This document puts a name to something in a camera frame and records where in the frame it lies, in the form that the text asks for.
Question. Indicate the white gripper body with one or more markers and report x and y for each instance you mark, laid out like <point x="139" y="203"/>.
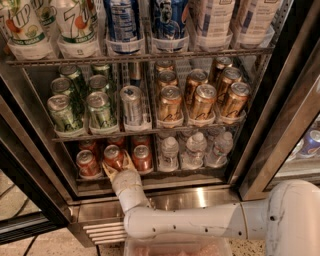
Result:
<point x="124" y="182"/>

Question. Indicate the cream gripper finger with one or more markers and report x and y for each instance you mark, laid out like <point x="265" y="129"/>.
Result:
<point x="127" y="162"/>
<point x="109" y="171"/>

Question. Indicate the red coke can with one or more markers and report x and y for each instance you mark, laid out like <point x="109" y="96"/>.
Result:
<point x="137" y="140"/>
<point x="142" y="158"/>
<point x="89" y="145"/>
<point x="120" y="141"/>
<point x="88" y="165"/>
<point x="113" y="156"/>

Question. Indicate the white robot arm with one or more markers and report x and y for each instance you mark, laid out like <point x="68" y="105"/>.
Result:
<point x="288" y="220"/>

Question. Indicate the steel fridge vent grille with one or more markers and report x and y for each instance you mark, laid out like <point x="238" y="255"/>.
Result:
<point x="100" y="220"/>

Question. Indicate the green can front right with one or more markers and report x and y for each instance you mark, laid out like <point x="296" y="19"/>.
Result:
<point x="100" y="110"/>

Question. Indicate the green can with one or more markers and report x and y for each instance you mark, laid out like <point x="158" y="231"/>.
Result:
<point x="101" y="83"/>
<point x="102" y="69"/>
<point x="64" y="116"/>
<point x="74" y="73"/>
<point x="100" y="110"/>
<point x="66" y="87"/>

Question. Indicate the silver can front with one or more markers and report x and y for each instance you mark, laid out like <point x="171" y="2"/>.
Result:
<point x="131" y="97"/>

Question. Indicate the gold can front left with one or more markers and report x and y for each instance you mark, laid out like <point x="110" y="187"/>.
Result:
<point x="170" y="104"/>

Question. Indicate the gold can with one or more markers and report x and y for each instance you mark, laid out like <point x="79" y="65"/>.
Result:
<point x="193" y="80"/>
<point x="166" y="78"/>
<point x="228" y="76"/>
<point x="235" y="99"/>
<point x="162" y="65"/>
<point x="203" y="100"/>
<point x="218" y="65"/>
<point x="170" y="104"/>

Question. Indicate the left glass fridge door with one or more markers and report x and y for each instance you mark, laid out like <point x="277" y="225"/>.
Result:
<point x="25" y="161"/>

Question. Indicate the glass fridge door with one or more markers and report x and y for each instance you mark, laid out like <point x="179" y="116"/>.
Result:
<point x="300" y="109"/>
<point x="25" y="161"/>

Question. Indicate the green can front left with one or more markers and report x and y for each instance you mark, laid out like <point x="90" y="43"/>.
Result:
<point x="64" y="116"/>

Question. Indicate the green can middle right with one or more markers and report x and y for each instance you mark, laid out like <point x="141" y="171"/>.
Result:
<point x="101" y="83"/>

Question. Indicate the green can back left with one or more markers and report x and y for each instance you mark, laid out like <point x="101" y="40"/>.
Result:
<point x="74" y="73"/>

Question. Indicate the gold can front middle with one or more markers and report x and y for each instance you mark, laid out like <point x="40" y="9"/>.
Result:
<point x="203" y="100"/>

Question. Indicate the gold can middle left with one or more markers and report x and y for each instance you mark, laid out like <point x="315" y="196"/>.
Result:
<point x="166" y="78"/>

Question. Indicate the dark can behind silver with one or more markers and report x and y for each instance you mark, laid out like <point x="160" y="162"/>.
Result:
<point x="135" y="73"/>

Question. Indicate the green can back right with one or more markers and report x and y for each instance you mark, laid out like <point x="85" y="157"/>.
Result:
<point x="102" y="69"/>

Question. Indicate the green can middle left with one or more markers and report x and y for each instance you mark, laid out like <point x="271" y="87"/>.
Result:
<point x="66" y="87"/>

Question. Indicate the gold can back left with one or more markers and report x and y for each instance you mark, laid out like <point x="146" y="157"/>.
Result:
<point x="162" y="65"/>

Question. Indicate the gold can middle centre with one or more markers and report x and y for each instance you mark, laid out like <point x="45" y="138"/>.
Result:
<point x="193" y="80"/>

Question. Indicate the gold can front right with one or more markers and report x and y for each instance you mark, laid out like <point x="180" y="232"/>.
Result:
<point x="235" y="99"/>

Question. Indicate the gold can middle right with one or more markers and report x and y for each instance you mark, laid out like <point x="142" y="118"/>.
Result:
<point x="228" y="76"/>

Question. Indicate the gold can back right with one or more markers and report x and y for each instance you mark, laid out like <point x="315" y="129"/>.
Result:
<point x="218" y="65"/>

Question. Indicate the right glass fridge door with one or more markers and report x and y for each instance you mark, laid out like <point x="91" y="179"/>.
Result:
<point x="300" y="109"/>

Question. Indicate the blue can behind glass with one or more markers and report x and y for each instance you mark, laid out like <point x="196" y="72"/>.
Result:
<point x="311" y="144"/>

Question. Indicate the clear water bottle left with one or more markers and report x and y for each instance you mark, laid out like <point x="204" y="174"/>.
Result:
<point x="168" y="159"/>

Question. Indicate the clear water bottle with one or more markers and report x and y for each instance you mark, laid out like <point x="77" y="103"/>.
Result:
<point x="168" y="159"/>
<point x="217" y="156"/>
<point x="195" y="149"/>

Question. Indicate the clear water bottle middle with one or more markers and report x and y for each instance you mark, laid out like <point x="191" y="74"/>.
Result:
<point x="195" y="149"/>

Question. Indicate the clear water bottle right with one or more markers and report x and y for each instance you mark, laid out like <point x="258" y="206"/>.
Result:
<point x="217" y="156"/>

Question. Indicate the blue drink bottle right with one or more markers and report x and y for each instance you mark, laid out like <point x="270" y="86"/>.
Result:
<point x="168" y="18"/>

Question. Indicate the blue drink bottle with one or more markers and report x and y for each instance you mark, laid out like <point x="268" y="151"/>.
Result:
<point x="168" y="18"/>
<point x="123" y="25"/>

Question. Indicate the blue drink bottle left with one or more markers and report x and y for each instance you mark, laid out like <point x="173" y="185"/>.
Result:
<point x="123" y="25"/>

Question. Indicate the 7up bottle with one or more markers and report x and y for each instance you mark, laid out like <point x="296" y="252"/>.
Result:
<point x="22" y="23"/>
<point x="76" y="20"/>

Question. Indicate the white drink bottle left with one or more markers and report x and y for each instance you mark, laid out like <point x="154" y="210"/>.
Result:
<point x="212" y="17"/>

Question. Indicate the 7up bottle far left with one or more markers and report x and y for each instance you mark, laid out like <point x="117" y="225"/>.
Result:
<point x="22" y="23"/>

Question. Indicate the middle wire shelf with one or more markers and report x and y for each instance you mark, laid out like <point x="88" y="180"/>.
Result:
<point x="143" y="132"/>

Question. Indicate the wire shelf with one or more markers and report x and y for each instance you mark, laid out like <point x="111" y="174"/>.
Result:
<point x="143" y="132"/>
<point x="137" y="58"/>

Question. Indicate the upper wire shelf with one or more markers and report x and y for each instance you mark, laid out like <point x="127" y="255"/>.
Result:
<point x="137" y="58"/>

